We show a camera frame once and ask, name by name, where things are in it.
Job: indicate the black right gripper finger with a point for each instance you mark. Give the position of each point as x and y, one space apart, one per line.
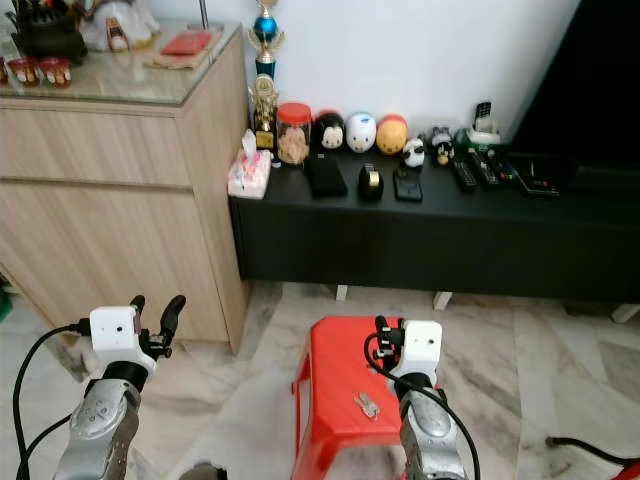
396 326
382 326

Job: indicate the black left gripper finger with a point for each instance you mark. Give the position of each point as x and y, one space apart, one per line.
138 302
172 315

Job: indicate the silver bunch of keys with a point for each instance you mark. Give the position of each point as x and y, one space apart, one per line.
366 405

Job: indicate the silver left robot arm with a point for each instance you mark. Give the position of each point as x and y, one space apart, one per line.
95 425

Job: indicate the red plastic stool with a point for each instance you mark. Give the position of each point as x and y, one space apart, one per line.
345 375

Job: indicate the black low TV console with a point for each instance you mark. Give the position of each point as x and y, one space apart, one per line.
430 240

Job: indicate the light wooden cabinet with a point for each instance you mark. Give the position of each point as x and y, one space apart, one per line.
110 200

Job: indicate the small flat black device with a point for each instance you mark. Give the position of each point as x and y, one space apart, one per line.
408 185

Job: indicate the black tape dispenser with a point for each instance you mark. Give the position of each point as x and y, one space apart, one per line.
371 182

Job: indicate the black wallet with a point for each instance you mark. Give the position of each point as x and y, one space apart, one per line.
326 177

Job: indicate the pink tissue box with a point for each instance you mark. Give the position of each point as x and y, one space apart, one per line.
250 174

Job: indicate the black remote control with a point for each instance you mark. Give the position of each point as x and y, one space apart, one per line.
483 168
464 175
505 170

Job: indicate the small panda figurine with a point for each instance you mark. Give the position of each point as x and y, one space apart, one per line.
414 154

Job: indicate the small dark figurine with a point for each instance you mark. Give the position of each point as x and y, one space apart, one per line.
441 145

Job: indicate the orange round plush toy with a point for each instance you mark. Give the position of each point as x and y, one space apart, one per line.
392 135

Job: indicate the white round plush toy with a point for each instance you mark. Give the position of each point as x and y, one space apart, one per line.
361 132

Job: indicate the black mouse plush toy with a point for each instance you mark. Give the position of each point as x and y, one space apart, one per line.
328 132

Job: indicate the clear jar red lid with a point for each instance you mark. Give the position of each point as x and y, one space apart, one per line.
294 138

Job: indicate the flat black tray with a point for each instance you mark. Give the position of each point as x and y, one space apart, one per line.
540 175

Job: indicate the small red cup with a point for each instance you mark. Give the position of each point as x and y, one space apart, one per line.
28 72
6 70
58 73

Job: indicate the flat red box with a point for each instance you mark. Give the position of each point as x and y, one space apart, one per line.
186 43

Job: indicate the white seated figurine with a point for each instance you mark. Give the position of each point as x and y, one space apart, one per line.
122 28

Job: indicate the dark teapot ornament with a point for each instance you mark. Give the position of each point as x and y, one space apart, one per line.
52 32

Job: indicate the thin metal pole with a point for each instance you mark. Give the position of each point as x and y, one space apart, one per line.
204 14

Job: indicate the tall blue gold trophy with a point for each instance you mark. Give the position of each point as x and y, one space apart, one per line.
266 28

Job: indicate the black television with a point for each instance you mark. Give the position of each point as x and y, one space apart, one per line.
585 80

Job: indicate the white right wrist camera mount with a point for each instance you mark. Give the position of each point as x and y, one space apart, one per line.
422 345

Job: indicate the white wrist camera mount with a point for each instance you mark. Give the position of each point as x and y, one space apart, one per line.
422 345
112 330

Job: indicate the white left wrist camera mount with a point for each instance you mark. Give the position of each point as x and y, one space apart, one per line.
112 330

